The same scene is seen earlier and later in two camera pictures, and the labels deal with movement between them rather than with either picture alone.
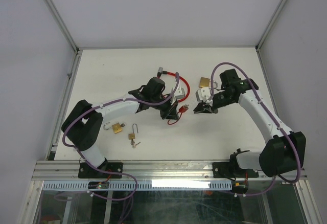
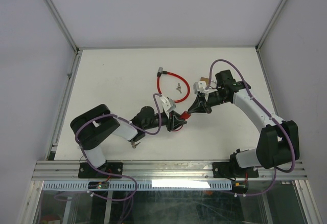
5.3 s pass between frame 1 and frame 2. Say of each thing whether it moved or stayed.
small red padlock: moved
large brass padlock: stayed
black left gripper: moved
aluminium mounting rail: stayed
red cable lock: stayed
